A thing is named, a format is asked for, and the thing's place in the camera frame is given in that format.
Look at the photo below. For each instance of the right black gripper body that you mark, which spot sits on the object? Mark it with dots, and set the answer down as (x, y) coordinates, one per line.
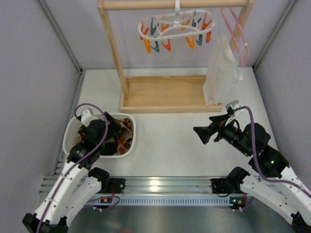
(215, 129)

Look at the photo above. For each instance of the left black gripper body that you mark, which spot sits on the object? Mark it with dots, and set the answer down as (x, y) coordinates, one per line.
(112, 122)

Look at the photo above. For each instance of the white clip sock hanger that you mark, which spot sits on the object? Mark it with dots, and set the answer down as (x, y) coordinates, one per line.
(195, 26)

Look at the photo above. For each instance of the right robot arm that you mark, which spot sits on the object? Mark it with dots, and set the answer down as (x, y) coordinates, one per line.
(276, 184)

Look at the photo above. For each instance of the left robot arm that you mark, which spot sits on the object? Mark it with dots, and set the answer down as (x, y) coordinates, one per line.
(79, 180)

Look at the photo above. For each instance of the dark socks in basket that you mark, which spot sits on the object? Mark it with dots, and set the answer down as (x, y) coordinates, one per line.
(107, 148)

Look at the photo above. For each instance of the pink clothes hanger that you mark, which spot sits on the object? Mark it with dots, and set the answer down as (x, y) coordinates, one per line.
(243, 52)

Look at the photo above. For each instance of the white perforated plastic basket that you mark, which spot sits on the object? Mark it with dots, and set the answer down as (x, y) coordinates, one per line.
(71, 137)

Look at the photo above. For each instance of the wooden clothes rack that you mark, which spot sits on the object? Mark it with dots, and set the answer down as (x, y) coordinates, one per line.
(165, 93)

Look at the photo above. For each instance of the clear plastic bag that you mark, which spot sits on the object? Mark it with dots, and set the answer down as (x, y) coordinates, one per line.
(222, 73)

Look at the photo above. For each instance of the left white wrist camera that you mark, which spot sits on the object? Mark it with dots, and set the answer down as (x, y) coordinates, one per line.
(87, 116)

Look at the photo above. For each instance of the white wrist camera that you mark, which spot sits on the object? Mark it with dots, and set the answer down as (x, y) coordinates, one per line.
(87, 116)
(231, 107)

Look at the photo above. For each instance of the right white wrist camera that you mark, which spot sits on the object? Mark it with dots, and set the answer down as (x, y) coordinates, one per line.
(231, 107)

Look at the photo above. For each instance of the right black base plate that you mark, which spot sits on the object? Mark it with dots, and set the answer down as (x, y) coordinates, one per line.
(223, 187)

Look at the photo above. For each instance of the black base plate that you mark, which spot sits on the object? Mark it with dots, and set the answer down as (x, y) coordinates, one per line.
(116, 186)
(223, 187)

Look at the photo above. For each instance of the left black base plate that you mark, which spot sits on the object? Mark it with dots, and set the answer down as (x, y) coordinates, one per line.
(116, 186)

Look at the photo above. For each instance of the aluminium mounting rail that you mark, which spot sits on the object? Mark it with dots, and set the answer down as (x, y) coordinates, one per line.
(158, 191)

